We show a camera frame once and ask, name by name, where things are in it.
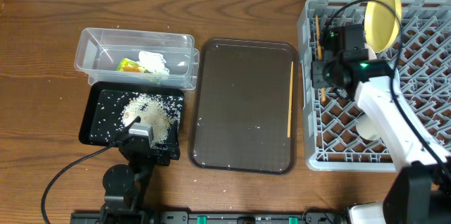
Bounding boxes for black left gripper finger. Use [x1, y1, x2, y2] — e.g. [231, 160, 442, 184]
[121, 116, 141, 139]
[166, 121, 179, 150]

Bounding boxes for wooden chopstick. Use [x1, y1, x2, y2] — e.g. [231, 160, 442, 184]
[287, 61, 294, 138]
[315, 15, 326, 103]

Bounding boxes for rice and food scraps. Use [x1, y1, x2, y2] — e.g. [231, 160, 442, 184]
[88, 90, 184, 149]

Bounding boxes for green snack wrapper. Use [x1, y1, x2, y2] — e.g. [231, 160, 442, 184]
[116, 58, 149, 73]

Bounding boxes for white napkin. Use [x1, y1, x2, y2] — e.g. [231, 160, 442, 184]
[138, 51, 170, 75]

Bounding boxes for yellow plate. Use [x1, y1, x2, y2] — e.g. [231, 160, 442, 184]
[364, 0, 402, 53]

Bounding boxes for pink white bowl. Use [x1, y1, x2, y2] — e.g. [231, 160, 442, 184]
[364, 43, 377, 60]

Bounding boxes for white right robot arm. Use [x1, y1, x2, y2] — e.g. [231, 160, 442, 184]
[311, 49, 450, 223]

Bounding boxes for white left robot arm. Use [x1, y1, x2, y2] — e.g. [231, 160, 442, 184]
[99, 118, 180, 224]

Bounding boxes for black waste tray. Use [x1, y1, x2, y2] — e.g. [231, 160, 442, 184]
[79, 82, 185, 146]

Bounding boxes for grey dishwasher rack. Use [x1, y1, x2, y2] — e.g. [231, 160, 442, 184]
[297, 0, 450, 173]

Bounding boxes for clear plastic bin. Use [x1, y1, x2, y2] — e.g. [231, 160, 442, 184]
[74, 27, 199, 90]

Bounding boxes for brown serving tray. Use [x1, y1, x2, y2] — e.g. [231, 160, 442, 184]
[188, 38, 299, 175]

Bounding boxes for black rail at table edge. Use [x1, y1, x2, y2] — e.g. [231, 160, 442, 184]
[70, 206, 350, 224]

